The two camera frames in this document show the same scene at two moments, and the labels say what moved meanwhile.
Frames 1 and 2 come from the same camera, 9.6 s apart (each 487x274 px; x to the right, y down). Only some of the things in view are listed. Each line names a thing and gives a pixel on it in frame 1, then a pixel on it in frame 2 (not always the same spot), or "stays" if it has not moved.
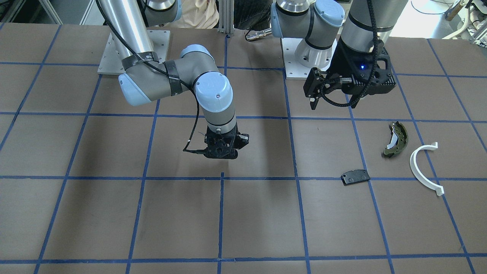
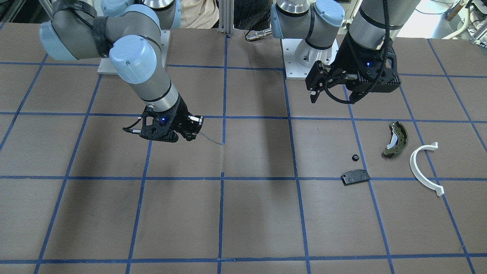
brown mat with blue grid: [394, 182] stays
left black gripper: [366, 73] stays
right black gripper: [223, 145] → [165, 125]
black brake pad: [355, 176] stays
